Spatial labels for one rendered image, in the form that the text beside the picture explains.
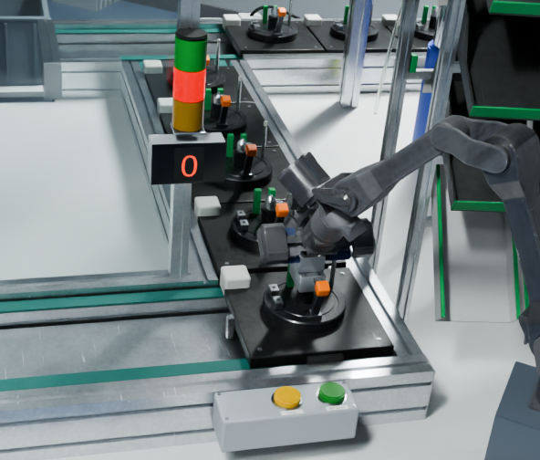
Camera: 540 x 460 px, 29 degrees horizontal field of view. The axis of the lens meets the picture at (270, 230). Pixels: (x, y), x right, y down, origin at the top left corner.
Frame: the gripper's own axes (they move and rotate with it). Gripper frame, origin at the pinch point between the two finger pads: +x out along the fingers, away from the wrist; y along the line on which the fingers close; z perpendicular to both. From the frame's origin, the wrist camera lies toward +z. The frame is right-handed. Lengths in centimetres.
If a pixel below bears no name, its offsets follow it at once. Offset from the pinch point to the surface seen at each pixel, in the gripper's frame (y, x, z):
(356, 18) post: -44, 64, 84
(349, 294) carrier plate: -9.4, 10.3, -4.9
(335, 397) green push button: 1.8, -6.4, -25.5
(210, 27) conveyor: -14, 101, 105
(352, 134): -40, 73, 55
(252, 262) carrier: 5.1, 18.0, 4.7
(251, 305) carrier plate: 8.5, 9.7, -5.6
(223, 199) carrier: 5.1, 32.9, 23.2
